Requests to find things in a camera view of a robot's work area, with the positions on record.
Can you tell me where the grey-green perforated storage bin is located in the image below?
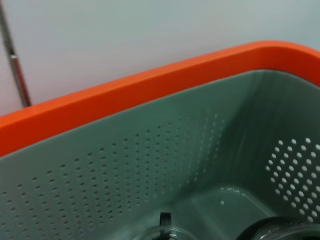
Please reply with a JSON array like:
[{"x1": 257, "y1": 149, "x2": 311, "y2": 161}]
[{"x1": 0, "y1": 69, "x2": 320, "y2": 240}]

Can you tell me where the orange bin carry handle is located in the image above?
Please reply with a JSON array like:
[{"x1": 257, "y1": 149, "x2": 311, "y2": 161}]
[{"x1": 0, "y1": 41, "x2": 320, "y2": 158}]

